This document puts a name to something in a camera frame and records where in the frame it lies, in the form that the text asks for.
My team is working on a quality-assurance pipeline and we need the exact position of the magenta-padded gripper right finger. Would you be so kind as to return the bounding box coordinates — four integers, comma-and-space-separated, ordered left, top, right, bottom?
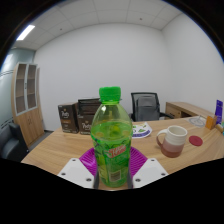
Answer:
126, 146, 169, 189

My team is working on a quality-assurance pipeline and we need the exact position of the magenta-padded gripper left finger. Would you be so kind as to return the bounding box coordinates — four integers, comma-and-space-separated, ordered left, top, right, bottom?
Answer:
57, 147, 100, 190

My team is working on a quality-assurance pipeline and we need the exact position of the green drink bottle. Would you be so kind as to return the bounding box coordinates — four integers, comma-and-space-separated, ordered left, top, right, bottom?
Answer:
90, 86, 134, 189

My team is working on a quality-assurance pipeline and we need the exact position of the white and brown mug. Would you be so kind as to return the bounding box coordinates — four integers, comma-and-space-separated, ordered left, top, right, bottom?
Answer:
156, 125, 189, 159

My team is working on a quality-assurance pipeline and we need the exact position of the white printed sticker sheet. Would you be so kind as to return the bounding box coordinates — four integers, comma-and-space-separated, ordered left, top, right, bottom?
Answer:
131, 121, 153, 139

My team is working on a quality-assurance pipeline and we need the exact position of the small dark brown carton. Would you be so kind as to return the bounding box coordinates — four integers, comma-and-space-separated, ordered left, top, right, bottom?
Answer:
57, 102, 80, 134

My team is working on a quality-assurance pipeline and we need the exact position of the flat round red coaster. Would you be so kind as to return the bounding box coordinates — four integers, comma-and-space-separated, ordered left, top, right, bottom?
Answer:
188, 134, 204, 147

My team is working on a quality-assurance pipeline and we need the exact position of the large dark brown carton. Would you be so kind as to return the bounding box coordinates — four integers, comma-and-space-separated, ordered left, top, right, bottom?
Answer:
76, 97, 102, 136

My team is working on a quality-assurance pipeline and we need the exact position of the wooden shelf unit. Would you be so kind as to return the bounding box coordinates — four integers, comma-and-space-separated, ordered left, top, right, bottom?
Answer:
10, 62, 45, 147

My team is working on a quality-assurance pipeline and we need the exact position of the black armchair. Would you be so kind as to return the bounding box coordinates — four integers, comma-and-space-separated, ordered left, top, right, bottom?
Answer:
0, 122, 30, 163

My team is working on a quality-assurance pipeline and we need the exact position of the wooden side desk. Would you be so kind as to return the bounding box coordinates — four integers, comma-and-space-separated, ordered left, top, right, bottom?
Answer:
164, 101, 216, 120

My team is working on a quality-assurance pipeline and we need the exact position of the orange cardboard box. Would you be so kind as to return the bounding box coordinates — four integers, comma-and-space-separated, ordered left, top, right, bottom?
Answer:
204, 114, 218, 131

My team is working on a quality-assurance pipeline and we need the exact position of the purple standing pouch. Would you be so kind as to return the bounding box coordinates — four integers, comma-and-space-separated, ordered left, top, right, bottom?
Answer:
214, 99, 224, 125

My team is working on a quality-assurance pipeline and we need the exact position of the ceiling light panel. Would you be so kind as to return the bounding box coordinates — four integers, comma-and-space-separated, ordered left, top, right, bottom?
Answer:
16, 24, 36, 42

